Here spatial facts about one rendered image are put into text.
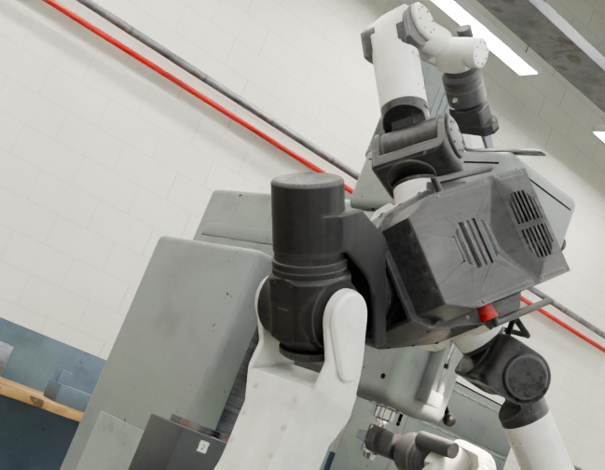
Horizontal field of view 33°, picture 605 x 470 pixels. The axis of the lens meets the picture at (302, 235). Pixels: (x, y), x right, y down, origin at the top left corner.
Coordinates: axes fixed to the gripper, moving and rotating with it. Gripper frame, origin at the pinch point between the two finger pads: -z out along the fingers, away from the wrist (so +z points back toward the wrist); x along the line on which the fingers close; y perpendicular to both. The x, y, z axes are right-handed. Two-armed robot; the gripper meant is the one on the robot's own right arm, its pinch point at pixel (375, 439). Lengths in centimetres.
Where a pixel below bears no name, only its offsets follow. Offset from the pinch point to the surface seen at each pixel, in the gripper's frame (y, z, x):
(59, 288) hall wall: -23, -420, -110
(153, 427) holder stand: 15, -4, 52
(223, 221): -42, -77, 11
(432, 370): -17.9, 11.0, 2.0
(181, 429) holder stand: 13, 5, 52
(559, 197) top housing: -63, 22, -6
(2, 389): 40, -337, -66
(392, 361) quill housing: -16.4, 6.9, 9.9
